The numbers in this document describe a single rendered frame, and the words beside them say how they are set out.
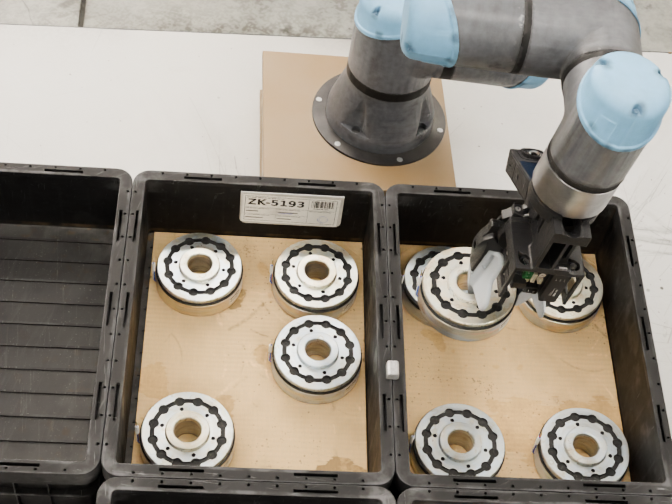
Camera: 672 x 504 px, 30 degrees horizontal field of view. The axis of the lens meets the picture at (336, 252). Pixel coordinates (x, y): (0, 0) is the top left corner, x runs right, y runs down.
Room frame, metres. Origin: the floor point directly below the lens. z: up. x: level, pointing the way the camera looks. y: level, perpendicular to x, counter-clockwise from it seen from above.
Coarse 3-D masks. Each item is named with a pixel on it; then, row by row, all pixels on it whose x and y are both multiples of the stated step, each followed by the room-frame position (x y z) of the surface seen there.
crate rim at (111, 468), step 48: (144, 192) 0.91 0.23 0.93; (336, 192) 0.96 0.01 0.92; (384, 240) 0.89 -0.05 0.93; (384, 288) 0.82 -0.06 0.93; (384, 336) 0.76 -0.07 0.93; (384, 384) 0.70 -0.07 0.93; (384, 432) 0.64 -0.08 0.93; (240, 480) 0.56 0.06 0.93; (288, 480) 0.57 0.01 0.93; (336, 480) 0.58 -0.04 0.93; (384, 480) 0.59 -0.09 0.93
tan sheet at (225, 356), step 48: (240, 240) 0.93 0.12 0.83; (288, 240) 0.94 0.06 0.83; (144, 336) 0.77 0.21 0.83; (192, 336) 0.78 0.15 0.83; (240, 336) 0.79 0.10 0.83; (144, 384) 0.71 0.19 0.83; (192, 384) 0.72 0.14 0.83; (240, 384) 0.73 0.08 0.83; (240, 432) 0.67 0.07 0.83; (288, 432) 0.68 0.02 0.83; (336, 432) 0.69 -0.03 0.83
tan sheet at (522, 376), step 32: (416, 320) 0.85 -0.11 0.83; (512, 320) 0.88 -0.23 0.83; (416, 352) 0.81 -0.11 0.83; (448, 352) 0.82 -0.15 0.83; (480, 352) 0.82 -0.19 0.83; (512, 352) 0.83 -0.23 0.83; (544, 352) 0.84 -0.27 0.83; (576, 352) 0.84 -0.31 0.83; (608, 352) 0.85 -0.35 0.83; (416, 384) 0.76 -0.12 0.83; (448, 384) 0.77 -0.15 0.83; (480, 384) 0.78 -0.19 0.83; (512, 384) 0.79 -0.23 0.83; (544, 384) 0.79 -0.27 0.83; (576, 384) 0.80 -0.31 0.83; (608, 384) 0.81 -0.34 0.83; (416, 416) 0.72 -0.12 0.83; (512, 416) 0.74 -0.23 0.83; (544, 416) 0.75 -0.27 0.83; (608, 416) 0.76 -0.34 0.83; (512, 448) 0.70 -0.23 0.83; (576, 448) 0.71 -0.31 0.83
